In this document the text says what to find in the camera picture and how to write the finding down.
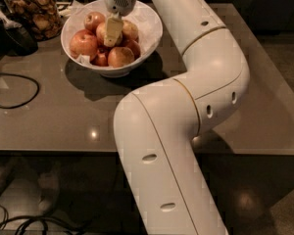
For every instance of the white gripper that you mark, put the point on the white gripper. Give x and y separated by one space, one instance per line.
120 1

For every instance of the yellow-red apple front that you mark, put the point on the yellow-red apple front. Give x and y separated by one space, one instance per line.
120 56

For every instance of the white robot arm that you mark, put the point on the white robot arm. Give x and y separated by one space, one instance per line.
155 125

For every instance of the red apple far left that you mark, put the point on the red apple far left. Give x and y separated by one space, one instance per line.
84 43

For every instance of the glass jar of dried chips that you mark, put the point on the glass jar of dried chips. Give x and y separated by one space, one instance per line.
41 17

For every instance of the red apple top back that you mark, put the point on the red apple top back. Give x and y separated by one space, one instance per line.
92 20

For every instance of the dark red apple low front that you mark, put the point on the dark red apple low front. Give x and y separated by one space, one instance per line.
101 59

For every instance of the yellow-red apple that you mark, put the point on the yellow-red apple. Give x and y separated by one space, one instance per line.
129 30
101 33
120 56

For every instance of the black scoop with white handle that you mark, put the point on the black scoop with white handle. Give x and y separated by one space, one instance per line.
19 40

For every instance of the white ceramic bowl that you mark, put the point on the white ceramic bowl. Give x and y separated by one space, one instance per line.
150 33

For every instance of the red apple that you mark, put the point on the red apple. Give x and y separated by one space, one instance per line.
133 46
92 20
84 43

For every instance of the red apple right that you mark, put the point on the red apple right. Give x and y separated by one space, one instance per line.
133 46

